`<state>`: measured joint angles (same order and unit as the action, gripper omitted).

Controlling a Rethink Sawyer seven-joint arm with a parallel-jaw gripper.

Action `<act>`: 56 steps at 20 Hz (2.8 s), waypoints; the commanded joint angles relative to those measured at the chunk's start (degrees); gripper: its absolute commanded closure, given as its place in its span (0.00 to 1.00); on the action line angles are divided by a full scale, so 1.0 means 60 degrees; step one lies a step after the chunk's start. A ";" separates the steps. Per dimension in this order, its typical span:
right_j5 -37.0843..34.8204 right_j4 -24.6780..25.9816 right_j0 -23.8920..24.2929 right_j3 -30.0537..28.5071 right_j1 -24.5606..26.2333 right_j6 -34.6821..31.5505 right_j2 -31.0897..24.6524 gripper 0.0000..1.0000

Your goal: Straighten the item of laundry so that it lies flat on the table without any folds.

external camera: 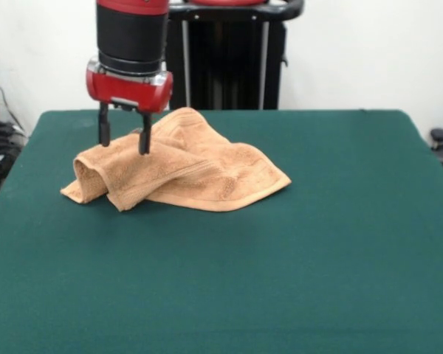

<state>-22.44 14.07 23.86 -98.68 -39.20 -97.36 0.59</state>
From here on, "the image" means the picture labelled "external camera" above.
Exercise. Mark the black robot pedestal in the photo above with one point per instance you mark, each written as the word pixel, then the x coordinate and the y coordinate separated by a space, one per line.
pixel 225 66

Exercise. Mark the dark green table cloth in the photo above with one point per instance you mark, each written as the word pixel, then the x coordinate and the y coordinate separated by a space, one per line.
pixel 133 276

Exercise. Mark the tan terry towel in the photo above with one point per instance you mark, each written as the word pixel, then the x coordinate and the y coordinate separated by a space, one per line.
pixel 214 173

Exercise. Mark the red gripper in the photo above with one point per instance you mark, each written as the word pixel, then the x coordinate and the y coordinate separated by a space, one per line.
pixel 129 92

